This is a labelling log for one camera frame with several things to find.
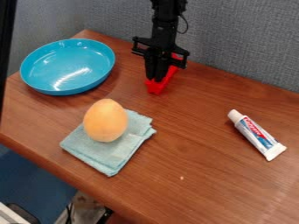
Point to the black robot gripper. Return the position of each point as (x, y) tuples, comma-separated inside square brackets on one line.
[(159, 49)]

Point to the red rectangular block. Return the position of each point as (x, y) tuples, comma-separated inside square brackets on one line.
[(156, 87)]

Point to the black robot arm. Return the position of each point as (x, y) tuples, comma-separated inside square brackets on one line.
[(168, 10)]

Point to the blue plate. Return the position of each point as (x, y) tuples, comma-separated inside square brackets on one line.
[(68, 67)]

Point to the orange egg-shaped object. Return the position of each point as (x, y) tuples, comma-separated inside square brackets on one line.
[(106, 121)]

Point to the light blue folded cloth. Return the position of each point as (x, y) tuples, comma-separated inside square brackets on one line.
[(108, 157)]

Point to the white toothpaste tube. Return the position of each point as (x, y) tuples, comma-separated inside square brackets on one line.
[(256, 135)]

